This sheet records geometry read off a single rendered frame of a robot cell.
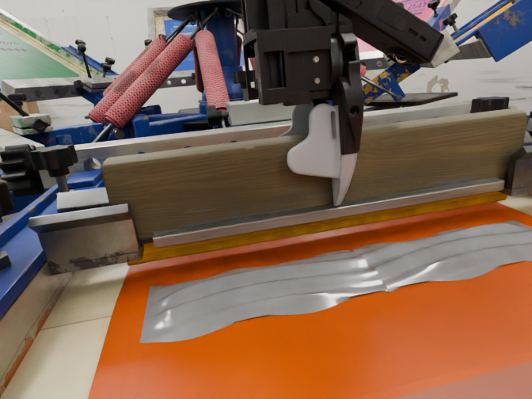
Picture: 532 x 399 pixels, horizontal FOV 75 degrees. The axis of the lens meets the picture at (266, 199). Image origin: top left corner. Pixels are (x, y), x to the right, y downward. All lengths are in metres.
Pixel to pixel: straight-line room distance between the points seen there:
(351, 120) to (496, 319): 0.17
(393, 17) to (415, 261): 0.20
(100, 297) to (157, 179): 0.11
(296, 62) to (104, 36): 4.28
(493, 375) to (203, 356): 0.16
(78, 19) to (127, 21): 0.48
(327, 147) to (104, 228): 0.19
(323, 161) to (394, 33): 0.12
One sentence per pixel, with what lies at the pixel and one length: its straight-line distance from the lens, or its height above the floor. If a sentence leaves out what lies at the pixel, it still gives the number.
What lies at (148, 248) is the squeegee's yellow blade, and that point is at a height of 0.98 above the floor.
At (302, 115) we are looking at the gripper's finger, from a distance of 0.35.
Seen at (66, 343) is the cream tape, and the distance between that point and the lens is 0.29.
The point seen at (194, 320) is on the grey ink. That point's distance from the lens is 0.26.
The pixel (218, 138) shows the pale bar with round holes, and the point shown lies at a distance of 0.53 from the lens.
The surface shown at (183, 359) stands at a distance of 0.24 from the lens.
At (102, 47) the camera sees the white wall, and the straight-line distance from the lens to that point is 4.54.
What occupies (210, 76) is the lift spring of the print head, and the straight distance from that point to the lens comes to 0.83.
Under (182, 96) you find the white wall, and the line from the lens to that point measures 4.44.
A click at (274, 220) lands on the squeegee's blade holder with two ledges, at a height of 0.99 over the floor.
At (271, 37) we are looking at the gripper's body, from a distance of 0.28.
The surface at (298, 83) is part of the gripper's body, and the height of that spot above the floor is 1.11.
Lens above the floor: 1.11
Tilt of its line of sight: 20 degrees down
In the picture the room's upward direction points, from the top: 5 degrees counter-clockwise
